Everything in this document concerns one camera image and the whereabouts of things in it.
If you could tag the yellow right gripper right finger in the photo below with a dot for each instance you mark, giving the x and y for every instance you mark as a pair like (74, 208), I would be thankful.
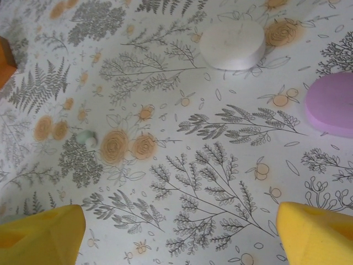
(320, 240)

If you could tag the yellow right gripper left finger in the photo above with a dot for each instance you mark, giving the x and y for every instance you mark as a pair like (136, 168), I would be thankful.
(38, 240)

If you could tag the pale green earbud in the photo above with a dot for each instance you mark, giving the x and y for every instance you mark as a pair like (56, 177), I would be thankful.
(87, 138)

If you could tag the purple earbud charging case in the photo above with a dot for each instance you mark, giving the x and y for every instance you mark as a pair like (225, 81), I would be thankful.
(331, 105)

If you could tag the white earbud charging case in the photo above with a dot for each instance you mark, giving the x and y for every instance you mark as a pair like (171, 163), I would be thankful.
(233, 45)

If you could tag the orange wooden rack base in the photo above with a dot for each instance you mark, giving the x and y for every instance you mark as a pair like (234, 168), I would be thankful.
(5, 63)

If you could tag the floral tablecloth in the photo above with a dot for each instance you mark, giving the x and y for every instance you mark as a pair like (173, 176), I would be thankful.
(176, 110)

